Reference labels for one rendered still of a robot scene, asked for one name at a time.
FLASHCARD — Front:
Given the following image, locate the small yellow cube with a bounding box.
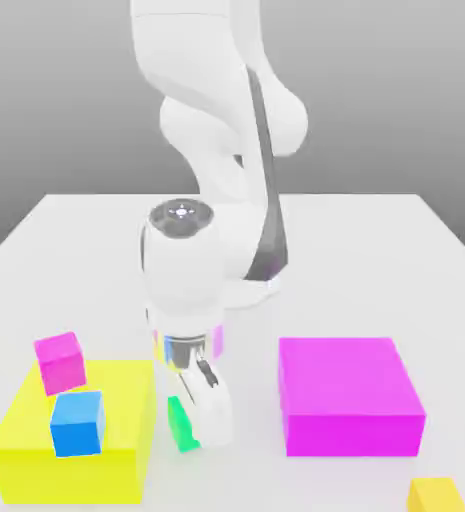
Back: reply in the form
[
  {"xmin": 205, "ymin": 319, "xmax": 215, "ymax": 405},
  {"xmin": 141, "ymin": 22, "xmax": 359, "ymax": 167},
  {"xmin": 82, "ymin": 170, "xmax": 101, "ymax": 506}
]
[{"xmin": 406, "ymin": 476, "xmax": 465, "ymax": 512}]

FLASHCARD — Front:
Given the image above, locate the small green cube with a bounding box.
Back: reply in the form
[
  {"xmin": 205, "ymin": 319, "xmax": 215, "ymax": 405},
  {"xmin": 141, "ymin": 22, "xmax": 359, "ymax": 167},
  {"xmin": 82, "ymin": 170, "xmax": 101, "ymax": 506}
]
[{"xmin": 166, "ymin": 395, "xmax": 202, "ymax": 454}]

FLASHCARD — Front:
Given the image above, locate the large yellow box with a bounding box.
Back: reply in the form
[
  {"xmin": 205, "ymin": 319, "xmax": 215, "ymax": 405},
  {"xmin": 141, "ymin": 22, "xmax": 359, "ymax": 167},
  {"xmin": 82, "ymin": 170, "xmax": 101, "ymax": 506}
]
[{"xmin": 0, "ymin": 358, "xmax": 156, "ymax": 506}]

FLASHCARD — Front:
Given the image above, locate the small blue cube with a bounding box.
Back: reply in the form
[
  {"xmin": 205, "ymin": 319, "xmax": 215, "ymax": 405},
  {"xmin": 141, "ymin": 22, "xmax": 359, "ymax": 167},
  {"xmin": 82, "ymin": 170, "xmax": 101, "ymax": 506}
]
[{"xmin": 49, "ymin": 390, "xmax": 107, "ymax": 458}]

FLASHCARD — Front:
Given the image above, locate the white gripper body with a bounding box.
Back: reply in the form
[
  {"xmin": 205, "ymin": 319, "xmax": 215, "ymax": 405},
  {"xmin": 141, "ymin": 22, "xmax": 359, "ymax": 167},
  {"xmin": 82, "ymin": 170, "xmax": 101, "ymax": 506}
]
[{"xmin": 166, "ymin": 365, "xmax": 234, "ymax": 448}]

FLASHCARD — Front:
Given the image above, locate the small magenta cube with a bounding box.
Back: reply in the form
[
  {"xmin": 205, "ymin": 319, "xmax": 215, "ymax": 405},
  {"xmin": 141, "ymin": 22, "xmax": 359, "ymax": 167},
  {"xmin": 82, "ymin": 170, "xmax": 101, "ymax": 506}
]
[{"xmin": 33, "ymin": 330, "xmax": 88, "ymax": 397}]

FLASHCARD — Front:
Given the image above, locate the large magenta box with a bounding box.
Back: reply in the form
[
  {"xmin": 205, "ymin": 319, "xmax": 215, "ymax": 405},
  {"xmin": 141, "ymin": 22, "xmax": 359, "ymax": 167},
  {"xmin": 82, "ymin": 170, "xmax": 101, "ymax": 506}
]
[{"xmin": 277, "ymin": 336, "xmax": 428, "ymax": 458}]

